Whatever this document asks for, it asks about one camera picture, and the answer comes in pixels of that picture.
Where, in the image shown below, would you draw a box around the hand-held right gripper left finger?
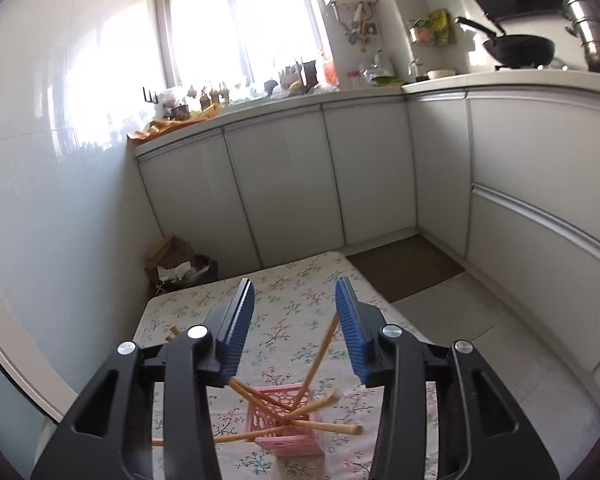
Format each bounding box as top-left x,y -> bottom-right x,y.
30,277 -> 257,480

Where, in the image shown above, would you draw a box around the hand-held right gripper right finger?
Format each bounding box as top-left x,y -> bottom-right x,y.
334,276 -> 561,480

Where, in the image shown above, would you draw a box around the pile of wooden chopsticks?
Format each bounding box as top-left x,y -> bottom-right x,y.
151,312 -> 365,448

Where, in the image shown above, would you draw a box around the pink perforated utensil holder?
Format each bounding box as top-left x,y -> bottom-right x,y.
245,382 -> 326,457

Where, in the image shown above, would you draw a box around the floral tablecloth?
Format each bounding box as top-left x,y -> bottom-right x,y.
132,251 -> 441,480

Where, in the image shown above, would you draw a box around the dark trash bin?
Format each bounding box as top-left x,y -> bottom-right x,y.
152,255 -> 220,293

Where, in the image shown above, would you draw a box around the brown floor mat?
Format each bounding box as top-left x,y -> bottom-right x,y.
346,235 -> 466,303

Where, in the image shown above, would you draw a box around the white kitchen cabinets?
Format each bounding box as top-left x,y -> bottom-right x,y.
135,87 -> 600,376

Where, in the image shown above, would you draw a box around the orange brown packaging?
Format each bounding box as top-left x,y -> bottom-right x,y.
127,105 -> 226,143

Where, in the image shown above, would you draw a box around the red liquid bottle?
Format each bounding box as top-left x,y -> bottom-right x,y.
322,47 -> 340,86

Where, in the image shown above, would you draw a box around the clear plastic jug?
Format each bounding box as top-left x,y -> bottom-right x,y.
372,50 -> 395,78

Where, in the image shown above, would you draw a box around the white kitchen countertop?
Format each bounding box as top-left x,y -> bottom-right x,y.
127,67 -> 600,158

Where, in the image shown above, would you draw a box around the kitchen window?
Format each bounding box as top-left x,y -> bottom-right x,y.
155,0 -> 331,91

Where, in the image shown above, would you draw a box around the yellow green packet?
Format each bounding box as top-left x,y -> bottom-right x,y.
428,8 -> 453,46

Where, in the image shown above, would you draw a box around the black wok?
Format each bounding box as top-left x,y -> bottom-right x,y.
455,16 -> 556,68

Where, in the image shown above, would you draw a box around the gas stove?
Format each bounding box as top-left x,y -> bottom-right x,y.
495,62 -> 568,72

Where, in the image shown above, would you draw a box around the stainless steel steamer pot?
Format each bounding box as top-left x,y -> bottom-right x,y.
562,0 -> 600,75

